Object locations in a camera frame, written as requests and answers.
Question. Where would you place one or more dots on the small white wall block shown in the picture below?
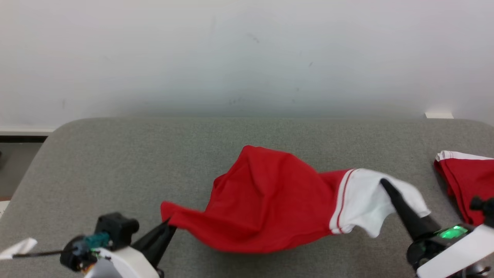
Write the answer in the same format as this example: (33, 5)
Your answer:
(439, 115)

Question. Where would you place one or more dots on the white and black baseboard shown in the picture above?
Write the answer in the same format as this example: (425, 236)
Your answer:
(19, 138)

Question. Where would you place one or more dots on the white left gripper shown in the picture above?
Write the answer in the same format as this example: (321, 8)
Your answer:
(119, 264)

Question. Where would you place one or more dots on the red garment with white trim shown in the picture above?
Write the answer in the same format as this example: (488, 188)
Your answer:
(467, 177)

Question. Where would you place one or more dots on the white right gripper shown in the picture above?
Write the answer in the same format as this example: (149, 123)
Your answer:
(455, 255)

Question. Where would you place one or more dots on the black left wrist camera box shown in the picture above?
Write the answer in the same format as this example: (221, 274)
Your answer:
(115, 229)

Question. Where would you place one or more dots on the red jersey with white sleeves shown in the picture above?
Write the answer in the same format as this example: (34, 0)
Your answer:
(270, 200)

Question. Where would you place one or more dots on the white tape label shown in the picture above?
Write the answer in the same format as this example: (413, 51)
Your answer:
(19, 247)

